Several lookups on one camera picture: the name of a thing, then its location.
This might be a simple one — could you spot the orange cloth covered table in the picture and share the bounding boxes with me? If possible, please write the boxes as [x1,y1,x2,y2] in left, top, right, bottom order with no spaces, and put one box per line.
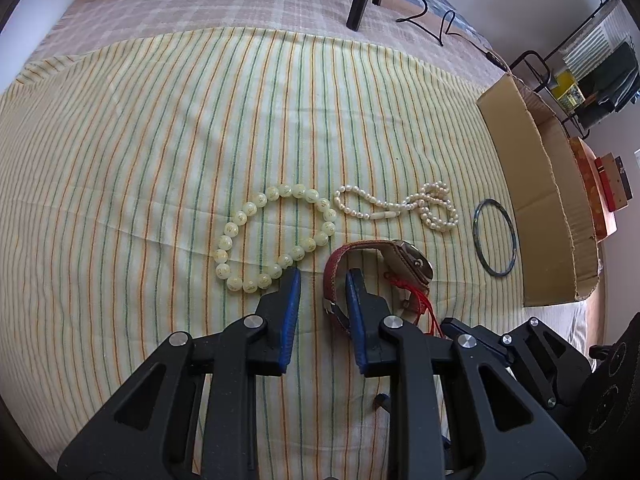
[567,136,631,246]

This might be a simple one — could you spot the red cord bracelet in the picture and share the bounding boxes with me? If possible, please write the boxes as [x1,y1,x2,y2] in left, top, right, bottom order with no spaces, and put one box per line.
[385,271,447,338]

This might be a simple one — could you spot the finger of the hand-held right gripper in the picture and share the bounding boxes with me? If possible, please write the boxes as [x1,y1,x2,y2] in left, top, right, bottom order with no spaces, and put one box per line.
[440,317,516,367]
[502,316,593,411]

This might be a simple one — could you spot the cream bead bracelet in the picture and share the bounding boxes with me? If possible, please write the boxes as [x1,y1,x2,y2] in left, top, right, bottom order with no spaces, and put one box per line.
[212,183,338,295]

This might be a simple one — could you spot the black clothes rack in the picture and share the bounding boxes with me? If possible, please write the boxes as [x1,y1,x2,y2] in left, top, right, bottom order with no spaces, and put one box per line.
[510,0,640,136]

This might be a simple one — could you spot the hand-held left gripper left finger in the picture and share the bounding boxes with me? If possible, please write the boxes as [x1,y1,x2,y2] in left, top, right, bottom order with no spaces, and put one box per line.
[57,266,302,480]

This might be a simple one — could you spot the shallow cardboard box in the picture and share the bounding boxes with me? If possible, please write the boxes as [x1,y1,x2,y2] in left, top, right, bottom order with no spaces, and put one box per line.
[476,74,601,308]

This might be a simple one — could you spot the red strap wristwatch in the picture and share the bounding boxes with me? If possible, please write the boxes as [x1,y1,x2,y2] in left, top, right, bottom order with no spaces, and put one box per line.
[322,240,435,335]

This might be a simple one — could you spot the red flat box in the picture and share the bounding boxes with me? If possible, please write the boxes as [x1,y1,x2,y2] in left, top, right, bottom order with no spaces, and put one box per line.
[595,156,618,212]

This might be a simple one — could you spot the yellow striped blanket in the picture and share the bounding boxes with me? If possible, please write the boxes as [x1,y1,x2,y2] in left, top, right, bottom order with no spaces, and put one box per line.
[0,27,591,480]

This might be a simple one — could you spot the white pearl necklace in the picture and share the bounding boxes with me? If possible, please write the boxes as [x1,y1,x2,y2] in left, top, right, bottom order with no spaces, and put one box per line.
[333,180,460,234]

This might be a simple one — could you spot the pink checkered blanket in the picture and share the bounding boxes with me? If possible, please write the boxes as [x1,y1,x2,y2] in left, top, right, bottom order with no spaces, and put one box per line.
[15,0,506,86]

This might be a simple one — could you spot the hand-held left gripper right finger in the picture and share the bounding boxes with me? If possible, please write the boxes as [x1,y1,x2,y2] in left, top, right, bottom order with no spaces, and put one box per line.
[345,268,586,480]

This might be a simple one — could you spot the dark hanging clothes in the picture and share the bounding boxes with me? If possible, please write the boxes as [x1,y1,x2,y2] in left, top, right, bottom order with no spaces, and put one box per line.
[575,42,640,128]

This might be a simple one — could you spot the striped hanging towel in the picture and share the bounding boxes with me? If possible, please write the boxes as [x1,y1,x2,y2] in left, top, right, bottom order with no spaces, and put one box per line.
[557,10,626,66]

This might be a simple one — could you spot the dark thin bangle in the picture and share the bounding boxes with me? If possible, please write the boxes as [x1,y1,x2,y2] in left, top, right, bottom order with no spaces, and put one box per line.
[472,199,516,278]

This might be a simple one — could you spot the black cable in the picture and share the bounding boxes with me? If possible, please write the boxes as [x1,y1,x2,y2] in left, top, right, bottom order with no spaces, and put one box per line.
[396,0,501,61]

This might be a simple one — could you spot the stacked gift boxes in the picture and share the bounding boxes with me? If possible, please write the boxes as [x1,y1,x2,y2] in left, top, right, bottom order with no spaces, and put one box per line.
[602,152,629,206]

